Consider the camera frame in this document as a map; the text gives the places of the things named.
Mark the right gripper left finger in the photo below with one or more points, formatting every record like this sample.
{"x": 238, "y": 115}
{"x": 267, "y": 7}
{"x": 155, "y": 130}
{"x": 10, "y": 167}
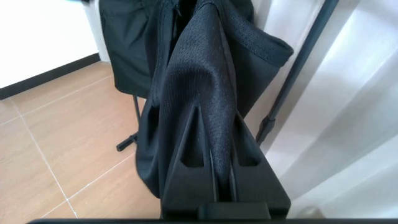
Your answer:
{"x": 189, "y": 186}

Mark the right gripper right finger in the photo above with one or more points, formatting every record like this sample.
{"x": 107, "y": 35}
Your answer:
{"x": 258, "y": 186}

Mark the black short-sleeved shirt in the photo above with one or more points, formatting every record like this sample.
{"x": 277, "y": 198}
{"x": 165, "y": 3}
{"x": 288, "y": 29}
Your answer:
{"x": 199, "y": 77}

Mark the black shorts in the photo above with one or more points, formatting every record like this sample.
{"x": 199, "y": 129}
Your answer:
{"x": 127, "y": 56}

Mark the black clothes rack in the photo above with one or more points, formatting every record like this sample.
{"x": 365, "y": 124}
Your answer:
{"x": 298, "y": 62}

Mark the beige curtain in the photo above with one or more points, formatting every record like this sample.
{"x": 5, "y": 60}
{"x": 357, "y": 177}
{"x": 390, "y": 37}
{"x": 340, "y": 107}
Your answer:
{"x": 342, "y": 109}

